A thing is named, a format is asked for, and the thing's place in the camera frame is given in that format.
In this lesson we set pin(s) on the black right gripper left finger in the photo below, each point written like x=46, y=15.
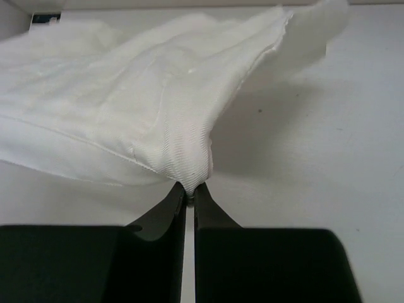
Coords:
x=138, y=262

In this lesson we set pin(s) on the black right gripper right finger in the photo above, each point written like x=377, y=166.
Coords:
x=241, y=264

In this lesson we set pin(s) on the white fabric skirt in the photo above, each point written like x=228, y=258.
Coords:
x=83, y=100

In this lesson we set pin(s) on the blue label sticker left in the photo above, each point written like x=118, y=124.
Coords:
x=45, y=18

